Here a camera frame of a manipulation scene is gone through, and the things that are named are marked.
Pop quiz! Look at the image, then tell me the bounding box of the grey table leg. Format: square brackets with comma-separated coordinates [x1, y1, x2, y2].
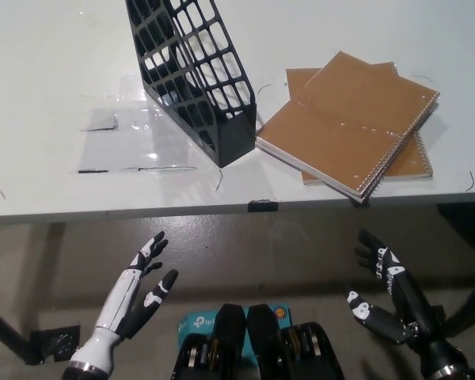
[23, 222, 67, 333]

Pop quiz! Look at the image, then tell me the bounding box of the brown spiral notebook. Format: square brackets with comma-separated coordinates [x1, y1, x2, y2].
[285, 62, 433, 187]
[255, 50, 441, 205]

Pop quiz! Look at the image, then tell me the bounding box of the white and black left hand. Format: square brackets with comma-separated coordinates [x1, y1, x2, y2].
[69, 231, 180, 375]

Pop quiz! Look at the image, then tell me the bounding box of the black table foot bar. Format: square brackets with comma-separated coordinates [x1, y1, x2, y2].
[445, 272, 475, 340]
[0, 302, 36, 359]

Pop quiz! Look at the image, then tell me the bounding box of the clear plastic sheet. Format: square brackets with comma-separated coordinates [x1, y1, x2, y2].
[78, 70, 201, 175]

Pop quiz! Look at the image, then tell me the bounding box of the black lattice book holder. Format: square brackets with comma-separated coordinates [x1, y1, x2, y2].
[124, 0, 258, 168]

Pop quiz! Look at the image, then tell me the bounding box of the black right hand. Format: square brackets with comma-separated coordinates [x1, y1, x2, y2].
[344, 228, 466, 373]

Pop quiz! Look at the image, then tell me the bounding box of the dark table frame beam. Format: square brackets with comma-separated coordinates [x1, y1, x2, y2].
[435, 203, 475, 254]

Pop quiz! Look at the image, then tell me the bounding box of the black clip on table edge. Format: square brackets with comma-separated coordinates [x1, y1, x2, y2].
[248, 199, 279, 212]

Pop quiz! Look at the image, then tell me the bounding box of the teal tp-link box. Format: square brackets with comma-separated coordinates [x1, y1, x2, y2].
[177, 302, 292, 357]

